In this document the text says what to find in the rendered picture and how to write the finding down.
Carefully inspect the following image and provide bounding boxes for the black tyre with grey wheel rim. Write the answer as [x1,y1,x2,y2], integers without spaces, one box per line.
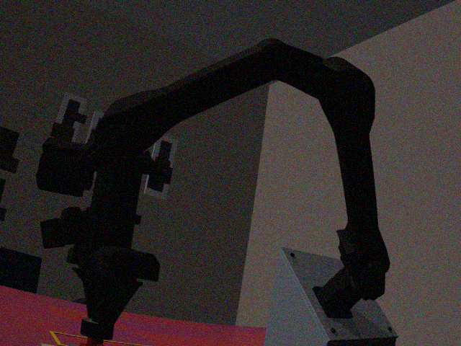
[80,318,114,340]

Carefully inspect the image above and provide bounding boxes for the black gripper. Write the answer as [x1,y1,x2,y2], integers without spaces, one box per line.
[67,198,160,334]

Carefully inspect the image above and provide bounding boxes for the yellow rectangular outline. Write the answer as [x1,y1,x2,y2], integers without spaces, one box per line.
[49,331,150,346]

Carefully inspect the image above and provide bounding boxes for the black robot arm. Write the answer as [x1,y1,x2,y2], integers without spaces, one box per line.
[36,38,390,319]

